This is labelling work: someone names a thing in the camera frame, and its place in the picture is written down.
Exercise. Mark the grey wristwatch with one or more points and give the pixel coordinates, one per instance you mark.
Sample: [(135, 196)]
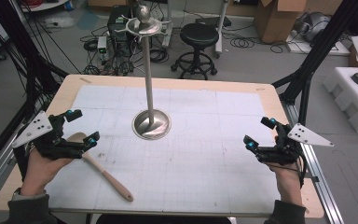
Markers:
[(28, 195)]

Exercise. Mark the black computer tower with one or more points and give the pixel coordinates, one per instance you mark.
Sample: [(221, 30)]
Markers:
[(119, 21)]

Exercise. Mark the person's left hand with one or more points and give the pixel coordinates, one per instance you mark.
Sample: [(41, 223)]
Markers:
[(38, 171)]

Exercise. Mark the black round stool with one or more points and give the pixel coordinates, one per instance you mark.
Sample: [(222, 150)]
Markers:
[(199, 34)]

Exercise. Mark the white foam block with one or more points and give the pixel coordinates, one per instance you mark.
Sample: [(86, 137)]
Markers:
[(349, 102)]

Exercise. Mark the wooden spoon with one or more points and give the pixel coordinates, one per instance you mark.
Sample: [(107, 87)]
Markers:
[(112, 182)]

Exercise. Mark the white grid mat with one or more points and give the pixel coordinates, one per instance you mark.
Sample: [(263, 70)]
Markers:
[(199, 130)]

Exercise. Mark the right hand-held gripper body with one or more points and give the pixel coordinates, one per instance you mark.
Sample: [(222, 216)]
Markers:
[(281, 152)]

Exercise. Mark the grey rounded device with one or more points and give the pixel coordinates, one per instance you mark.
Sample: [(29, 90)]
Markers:
[(315, 26)]

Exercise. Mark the small grey power box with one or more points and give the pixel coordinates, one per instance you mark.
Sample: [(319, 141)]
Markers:
[(102, 43)]

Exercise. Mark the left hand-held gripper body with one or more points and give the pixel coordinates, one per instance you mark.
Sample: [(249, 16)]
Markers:
[(56, 146)]

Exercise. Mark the cardboard box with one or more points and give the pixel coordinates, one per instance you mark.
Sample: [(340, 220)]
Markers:
[(276, 21)]

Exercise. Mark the aluminium rail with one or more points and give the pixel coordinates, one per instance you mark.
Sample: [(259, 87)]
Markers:
[(320, 186)]

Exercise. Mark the white metal post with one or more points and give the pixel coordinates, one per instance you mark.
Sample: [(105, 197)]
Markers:
[(222, 28)]

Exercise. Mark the metal utensil stand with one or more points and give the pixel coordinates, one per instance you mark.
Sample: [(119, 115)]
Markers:
[(149, 93)]

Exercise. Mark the person's right hand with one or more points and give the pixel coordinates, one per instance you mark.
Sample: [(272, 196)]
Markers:
[(287, 183)]

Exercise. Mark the black frame strut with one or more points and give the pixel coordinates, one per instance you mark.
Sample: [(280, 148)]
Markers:
[(317, 53)]

